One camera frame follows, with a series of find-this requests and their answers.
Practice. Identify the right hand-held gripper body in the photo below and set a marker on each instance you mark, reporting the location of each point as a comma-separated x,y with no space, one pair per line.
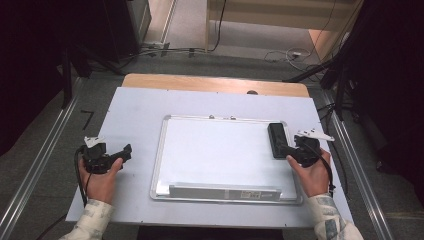
308,151

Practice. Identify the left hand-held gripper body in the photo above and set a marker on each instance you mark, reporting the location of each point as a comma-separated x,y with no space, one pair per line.
95,158

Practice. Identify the black whiteboard eraser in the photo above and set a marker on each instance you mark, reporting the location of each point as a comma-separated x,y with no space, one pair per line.
276,136

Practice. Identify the person's right hand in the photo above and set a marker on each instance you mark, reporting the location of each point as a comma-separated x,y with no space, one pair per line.
313,178

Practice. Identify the person's left hand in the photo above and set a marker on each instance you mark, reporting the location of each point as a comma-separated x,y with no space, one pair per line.
100,185

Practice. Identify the black metal stand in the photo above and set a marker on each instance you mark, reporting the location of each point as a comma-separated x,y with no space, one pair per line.
336,76
68,76

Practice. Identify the wooden table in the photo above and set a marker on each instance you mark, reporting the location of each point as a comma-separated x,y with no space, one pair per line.
213,85

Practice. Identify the black cabinet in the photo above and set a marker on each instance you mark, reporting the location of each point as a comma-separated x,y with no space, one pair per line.
123,26

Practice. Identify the light wooden furniture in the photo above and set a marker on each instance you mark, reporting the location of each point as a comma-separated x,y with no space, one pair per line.
266,15

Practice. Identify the metal floor rail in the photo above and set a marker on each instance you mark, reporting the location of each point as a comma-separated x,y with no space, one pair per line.
363,180
36,160

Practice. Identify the white whiteboard with metal frame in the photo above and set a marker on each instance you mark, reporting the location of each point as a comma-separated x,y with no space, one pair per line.
220,156

